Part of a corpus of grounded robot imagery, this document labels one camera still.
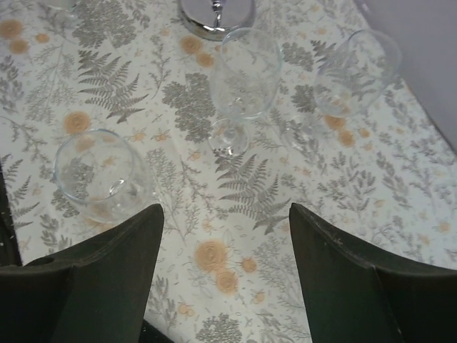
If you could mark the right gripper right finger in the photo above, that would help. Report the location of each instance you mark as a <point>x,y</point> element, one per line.
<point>357,292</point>

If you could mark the far wine glass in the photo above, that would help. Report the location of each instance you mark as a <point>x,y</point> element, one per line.
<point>347,83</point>

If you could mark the black table front rail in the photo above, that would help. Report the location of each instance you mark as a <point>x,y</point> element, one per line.
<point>9,248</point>

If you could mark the chrome wine glass rack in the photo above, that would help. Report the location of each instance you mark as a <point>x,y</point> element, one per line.
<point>213,20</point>

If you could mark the patterned tumbler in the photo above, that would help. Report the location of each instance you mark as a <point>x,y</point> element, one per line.
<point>66,10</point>

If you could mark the near wine glass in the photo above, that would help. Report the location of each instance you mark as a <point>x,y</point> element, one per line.
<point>103,176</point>

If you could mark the middle wine glass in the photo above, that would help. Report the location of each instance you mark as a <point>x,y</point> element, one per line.
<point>242,85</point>

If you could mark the floral tablecloth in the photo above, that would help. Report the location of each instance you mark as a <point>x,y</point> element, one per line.
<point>226,269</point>

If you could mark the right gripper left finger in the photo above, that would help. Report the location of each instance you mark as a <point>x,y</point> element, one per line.
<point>94,291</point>

